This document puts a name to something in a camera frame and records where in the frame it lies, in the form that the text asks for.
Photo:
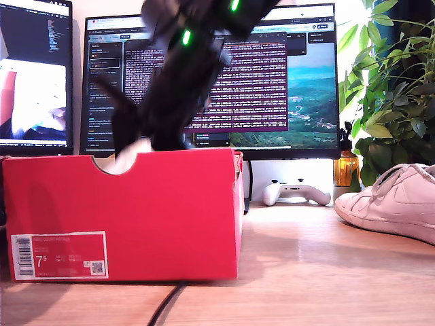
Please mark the green leafy houseplant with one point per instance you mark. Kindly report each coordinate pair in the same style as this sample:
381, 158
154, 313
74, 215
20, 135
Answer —
397, 102

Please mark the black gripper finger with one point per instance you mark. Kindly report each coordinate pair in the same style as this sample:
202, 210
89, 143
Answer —
188, 141
125, 125

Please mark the small black computer monitor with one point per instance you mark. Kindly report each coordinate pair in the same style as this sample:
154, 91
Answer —
34, 85

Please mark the amber pump bottle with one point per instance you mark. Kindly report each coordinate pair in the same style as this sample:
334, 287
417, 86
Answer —
346, 166

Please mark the white game controller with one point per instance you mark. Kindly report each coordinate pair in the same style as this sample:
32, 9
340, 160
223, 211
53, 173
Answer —
295, 192

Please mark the large black computer monitor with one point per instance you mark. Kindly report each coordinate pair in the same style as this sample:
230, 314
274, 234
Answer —
306, 85

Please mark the red cardboard shoebox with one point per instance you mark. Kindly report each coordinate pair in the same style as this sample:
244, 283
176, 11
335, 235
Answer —
136, 220

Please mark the white leather sneaker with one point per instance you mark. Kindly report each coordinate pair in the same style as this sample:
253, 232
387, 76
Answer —
130, 159
397, 207

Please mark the black monitor stand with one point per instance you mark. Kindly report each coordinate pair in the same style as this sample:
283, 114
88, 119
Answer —
251, 183

